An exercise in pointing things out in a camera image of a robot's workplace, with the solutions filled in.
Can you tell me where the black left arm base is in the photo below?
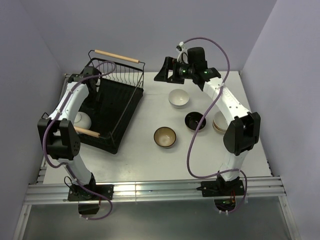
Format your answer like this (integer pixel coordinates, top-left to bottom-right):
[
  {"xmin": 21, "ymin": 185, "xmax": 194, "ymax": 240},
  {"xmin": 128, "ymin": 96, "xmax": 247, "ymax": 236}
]
[{"xmin": 67, "ymin": 184, "xmax": 114, "ymax": 217}]

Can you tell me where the tan bowl dark rim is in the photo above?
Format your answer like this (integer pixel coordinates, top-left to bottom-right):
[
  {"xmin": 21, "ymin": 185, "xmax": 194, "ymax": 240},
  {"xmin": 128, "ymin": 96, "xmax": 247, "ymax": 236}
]
[{"xmin": 153, "ymin": 126, "xmax": 177, "ymax": 148}]

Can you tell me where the white ceramic bowl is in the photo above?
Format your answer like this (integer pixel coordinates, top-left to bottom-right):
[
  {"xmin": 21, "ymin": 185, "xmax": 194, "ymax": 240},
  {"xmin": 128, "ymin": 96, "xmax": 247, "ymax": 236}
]
[{"xmin": 168, "ymin": 89, "xmax": 190, "ymax": 109}]

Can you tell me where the aluminium mounting rail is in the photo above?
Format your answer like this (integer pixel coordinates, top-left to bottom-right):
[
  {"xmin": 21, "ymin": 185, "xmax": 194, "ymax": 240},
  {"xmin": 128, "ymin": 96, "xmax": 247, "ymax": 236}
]
[{"xmin": 23, "ymin": 176, "xmax": 287, "ymax": 205}]

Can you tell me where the cream bowl bottom of stack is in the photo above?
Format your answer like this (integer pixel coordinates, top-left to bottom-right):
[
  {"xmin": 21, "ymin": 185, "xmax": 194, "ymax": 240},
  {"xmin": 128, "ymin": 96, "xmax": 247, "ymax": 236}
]
[{"xmin": 212, "ymin": 123, "xmax": 226, "ymax": 135}]

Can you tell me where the cream bowl brown base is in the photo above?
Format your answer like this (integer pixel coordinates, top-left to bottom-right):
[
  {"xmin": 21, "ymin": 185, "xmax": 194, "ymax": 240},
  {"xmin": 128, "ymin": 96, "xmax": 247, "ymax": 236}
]
[{"xmin": 212, "ymin": 111, "xmax": 228, "ymax": 130}]

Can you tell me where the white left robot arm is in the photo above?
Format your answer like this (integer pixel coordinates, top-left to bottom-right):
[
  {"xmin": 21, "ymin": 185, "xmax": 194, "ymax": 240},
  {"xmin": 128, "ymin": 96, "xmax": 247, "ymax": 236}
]
[{"xmin": 37, "ymin": 66, "xmax": 103, "ymax": 200}]

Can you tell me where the black plastic drip tray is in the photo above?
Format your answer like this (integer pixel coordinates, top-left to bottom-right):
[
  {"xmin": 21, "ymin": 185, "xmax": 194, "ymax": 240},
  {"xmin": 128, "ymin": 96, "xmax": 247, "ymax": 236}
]
[{"xmin": 79, "ymin": 79, "xmax": 144, "ymax": 155}]

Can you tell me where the beige bowl black inside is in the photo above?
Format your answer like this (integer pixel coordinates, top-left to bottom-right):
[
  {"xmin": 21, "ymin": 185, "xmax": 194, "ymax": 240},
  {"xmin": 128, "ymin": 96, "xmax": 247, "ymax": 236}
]
[{"xmin": 184, "ymin": 111, "xmax": 203, "ymax": 131}]

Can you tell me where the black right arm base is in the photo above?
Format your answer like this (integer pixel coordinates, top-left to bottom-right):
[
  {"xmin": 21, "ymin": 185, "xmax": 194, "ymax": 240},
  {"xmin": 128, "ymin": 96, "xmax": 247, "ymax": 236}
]
[{"xmin": 196, "ymin": 177, "xmax": 245, "ymax": 212}]

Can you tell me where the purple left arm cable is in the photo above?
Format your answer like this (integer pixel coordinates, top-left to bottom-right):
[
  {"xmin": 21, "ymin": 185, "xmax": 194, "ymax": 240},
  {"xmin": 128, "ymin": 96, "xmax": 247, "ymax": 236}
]
[{"xmin": 41, "ymin": 61, "xmax": 117, "ymax": 221}]

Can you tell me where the pale blue white bowl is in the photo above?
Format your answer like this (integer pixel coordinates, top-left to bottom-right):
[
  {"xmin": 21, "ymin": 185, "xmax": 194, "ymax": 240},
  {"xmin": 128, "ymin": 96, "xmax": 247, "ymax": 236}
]
[{"xmin": 73, "ymin": 111, "xmax": 92, "ymax": 130}]

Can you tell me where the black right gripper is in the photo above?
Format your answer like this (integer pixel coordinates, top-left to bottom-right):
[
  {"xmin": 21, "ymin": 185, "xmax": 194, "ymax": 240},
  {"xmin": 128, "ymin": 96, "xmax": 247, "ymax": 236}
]
[{"xmin": 154, "ymin": 56, "xmax": 196, "ymax": 84}]

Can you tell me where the black wire dish rack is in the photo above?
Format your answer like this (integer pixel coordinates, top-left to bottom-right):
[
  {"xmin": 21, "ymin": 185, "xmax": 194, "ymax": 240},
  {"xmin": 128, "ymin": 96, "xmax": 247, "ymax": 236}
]
[{"xmin": 41, "ymin": 49, "xmax": 146, "ymax": 148}]

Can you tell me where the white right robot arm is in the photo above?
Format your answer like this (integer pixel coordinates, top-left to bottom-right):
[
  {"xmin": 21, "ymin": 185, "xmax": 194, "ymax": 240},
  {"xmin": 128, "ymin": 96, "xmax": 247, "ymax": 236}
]
[{"xmin": 154, "ymin": 46, "xmax": 261, "ymax": 195}]

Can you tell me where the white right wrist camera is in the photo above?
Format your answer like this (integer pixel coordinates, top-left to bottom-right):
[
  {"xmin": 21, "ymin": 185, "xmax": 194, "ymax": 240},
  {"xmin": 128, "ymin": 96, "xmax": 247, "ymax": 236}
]
[{"xmin": 176, "ymin": 41, "xmax": 188, "ymax": 63}]

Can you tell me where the wooden rack handle far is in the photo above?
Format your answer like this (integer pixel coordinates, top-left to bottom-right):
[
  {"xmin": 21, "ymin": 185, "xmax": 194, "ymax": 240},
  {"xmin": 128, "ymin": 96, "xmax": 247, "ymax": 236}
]
[{"xmin": 94, "ymin": 49, "xmax": 140, "ymax": 64}]

